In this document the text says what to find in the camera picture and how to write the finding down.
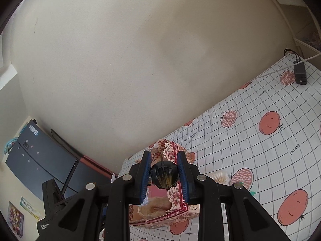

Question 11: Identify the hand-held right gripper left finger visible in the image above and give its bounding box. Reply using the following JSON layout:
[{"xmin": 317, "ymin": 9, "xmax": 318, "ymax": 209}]
[{"xmin": 54, "ymin": 151, "xmax": 152, "ymax": 241}]

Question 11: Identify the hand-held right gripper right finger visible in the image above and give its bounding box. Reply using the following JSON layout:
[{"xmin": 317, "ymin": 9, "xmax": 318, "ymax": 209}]
[{"xmin": 177, "ymin": 151, "xmax": 291, "ymax": 241}]

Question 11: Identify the black hair claw clip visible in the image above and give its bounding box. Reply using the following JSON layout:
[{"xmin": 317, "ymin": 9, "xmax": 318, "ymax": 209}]
[{"xmin": 150, "ymin": 157, "xmax": 179, "ymax": 190}]

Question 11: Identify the pink floral paper box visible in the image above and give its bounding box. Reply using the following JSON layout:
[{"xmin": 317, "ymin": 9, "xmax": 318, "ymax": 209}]
[{"xmin": 118, "ymin": 139, "xmax": 201, "ymax": 229}]

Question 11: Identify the bag of cotton swabs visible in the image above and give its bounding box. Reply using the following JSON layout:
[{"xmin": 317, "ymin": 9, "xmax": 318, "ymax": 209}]
[{"xmin": 208, "ymin": 171, "xmax": 232, "ymax": 184}]

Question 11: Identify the dark blue refrigerator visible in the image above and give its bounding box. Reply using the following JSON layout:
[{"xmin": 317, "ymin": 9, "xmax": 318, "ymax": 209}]
[{"xmin": 5, "ymin": 119, "xmax": 113, "ymax": 201}]

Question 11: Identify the pink flat board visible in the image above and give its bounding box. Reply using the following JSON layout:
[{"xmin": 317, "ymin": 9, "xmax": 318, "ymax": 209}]
[{"xmin": 80, "ymin": 156, "xmax": 118, "ymax": 179}]

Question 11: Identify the black flat board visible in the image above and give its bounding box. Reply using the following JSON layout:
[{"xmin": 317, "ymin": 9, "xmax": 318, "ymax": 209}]
[{"xmin": 50, "ymin": 129, "xmax": 82, "ymax": 160}]

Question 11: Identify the turquoise round decoration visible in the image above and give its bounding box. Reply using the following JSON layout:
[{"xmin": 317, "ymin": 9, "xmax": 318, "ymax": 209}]
[{"xmin": 4, "ymin": 138, "xmax": 19, "ymax": 153}]

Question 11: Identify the checked fruit print tablecloth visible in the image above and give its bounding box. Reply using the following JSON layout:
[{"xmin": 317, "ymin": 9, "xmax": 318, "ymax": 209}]
[{"xmin": 99, "ymin": 53, "xmax": 321, "ymax": 241}]

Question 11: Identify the black power adapter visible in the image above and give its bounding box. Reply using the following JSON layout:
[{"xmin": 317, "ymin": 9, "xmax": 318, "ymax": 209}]
[{"xmin": 293, "ymin": 60, "xmax": 308, "ymax": 85}]

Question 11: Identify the wall sticker chart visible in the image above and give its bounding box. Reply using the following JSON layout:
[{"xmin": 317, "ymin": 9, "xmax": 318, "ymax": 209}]
[{"xmin": 20, "ymin": 196, "xmax": 41, "ymax": 220}]

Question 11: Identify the flower wall poster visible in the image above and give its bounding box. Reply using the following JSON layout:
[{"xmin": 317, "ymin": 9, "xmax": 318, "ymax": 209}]
[{"xmin": 7, "ymin": 201, "xmax": 25, "ymax": 236}]

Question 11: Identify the black cable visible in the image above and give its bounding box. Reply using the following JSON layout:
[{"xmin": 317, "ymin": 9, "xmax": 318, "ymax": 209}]
[{"xmin": 283, "ymin": 49, "xmax": 301, "ymax": 62}]

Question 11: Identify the white cable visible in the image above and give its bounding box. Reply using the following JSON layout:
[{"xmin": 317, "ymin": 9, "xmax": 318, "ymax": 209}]
[{"xmin": 258, "ymin": 51, "xmax": 321, "ymax": 78}]

